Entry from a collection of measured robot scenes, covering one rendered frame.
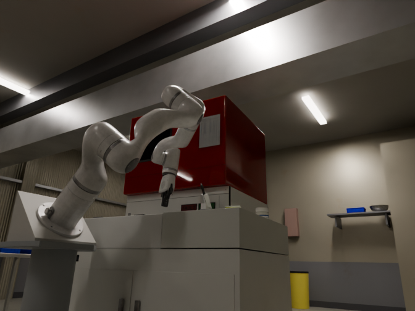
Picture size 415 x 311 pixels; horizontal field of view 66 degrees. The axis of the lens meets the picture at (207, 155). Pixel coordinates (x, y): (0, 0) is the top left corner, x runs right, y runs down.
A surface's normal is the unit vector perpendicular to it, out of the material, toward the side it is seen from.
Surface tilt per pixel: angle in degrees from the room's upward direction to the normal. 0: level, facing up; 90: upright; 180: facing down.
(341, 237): 90
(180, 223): 90
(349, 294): 90
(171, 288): 90
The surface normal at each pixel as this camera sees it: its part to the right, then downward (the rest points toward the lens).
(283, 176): -0.54, -0.29
